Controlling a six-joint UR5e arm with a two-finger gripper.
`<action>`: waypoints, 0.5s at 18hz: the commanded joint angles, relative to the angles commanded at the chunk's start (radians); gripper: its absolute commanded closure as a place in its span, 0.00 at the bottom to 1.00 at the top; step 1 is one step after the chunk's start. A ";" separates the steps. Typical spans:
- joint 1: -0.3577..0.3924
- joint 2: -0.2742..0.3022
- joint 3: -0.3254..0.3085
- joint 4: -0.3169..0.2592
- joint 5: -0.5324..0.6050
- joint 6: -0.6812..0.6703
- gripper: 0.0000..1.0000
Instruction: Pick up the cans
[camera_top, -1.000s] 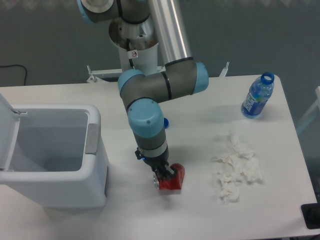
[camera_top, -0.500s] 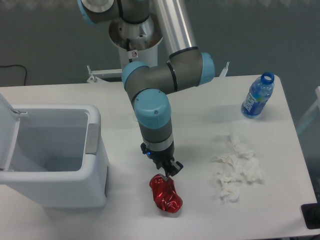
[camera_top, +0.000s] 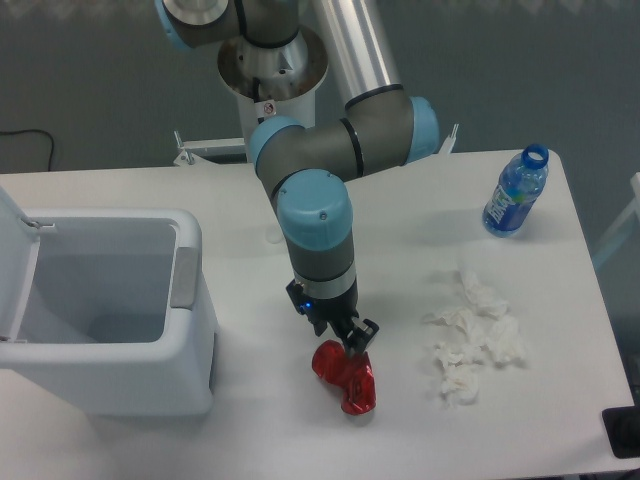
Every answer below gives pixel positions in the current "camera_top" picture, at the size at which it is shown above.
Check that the white bottle cap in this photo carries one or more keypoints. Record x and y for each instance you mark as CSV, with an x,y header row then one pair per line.
x,y
274,236

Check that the crumpled white tissue pile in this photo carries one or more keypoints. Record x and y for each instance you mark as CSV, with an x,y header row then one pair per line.
x,y
474,330

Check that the blue plastic drink bottle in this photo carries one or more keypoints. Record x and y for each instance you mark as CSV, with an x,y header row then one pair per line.
x,y
520,184

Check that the black device at edge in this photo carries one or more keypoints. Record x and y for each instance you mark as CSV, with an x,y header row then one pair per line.
x,y
622,428

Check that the white frame at right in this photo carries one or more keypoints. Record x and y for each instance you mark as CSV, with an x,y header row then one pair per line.
x,y
620,230

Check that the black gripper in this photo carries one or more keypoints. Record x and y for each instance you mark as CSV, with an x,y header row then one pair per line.
x,y
339,313

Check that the crushed red can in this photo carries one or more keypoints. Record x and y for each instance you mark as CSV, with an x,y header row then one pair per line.
x,y
352,374

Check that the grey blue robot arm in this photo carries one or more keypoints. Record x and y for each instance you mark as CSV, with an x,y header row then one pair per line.
x,y
326,106

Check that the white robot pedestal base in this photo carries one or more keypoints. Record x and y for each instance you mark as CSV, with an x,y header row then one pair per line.
x,y
274,88

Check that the white open trash bin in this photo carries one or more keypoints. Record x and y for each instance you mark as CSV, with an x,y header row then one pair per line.
x,y
108,309

